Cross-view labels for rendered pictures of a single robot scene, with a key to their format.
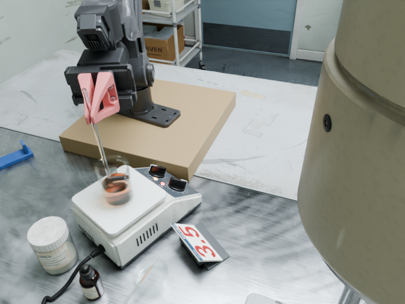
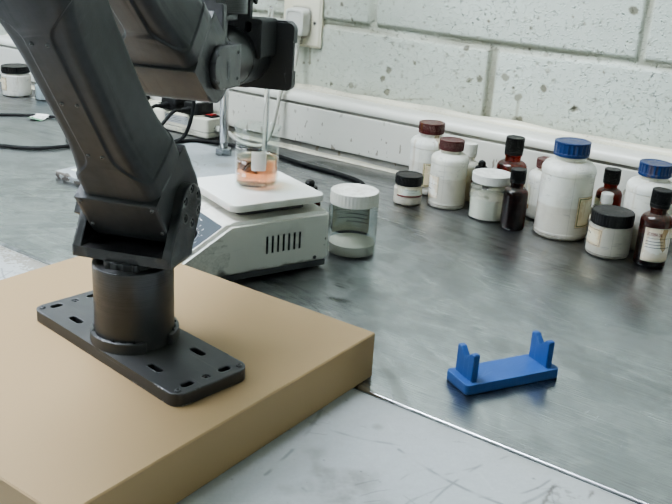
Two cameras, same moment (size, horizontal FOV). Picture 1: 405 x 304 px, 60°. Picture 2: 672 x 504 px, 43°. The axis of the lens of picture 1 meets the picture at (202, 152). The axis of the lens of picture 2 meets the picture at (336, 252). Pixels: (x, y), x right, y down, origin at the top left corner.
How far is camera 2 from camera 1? 1.40 m
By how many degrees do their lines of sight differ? 120
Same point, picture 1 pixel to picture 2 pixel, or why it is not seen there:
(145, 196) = (220, 180)
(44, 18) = not seen: outside the picture
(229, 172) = not seen: hidden behind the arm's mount
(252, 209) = (59, 241)
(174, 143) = not seen: hidden behind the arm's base
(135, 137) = (186, 296)
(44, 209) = (388, 295)
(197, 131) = (41, 280)
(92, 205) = (294, 185)
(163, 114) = (88, 308)
